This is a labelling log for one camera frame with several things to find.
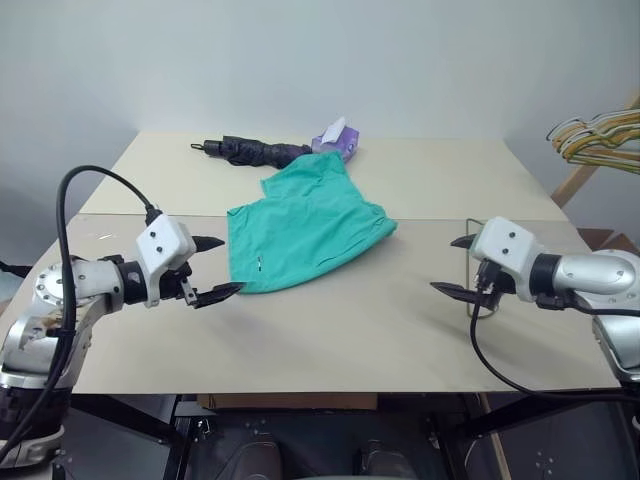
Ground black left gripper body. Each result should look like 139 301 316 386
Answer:
158 262 198 307

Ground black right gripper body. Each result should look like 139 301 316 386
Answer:
473 258 517 311

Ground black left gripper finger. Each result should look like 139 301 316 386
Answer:
191 234 227 254
191 281 247 310

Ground thin wire clothes hanger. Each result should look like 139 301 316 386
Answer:
464 217 500 320

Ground green shorts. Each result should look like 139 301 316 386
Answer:
226 152 400 297

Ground black folded umbrella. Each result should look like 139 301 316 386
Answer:
190 135 314 170

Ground wooden rack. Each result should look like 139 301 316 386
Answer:
551 89 640 207

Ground cardboard sheet under table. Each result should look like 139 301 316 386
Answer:
196 393 379 412

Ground purple tissue pack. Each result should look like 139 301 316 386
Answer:
310 116 362 163

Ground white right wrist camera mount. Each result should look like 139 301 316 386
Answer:
471 215 540 303

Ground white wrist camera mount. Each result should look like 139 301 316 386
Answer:
135 214 197 308
471 215 540 303

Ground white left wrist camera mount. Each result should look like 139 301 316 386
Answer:
135 214 197 308

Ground black table frame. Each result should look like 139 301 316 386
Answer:
64 392 640 480

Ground bundle of wire hangers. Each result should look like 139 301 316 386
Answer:
545 108 640 176

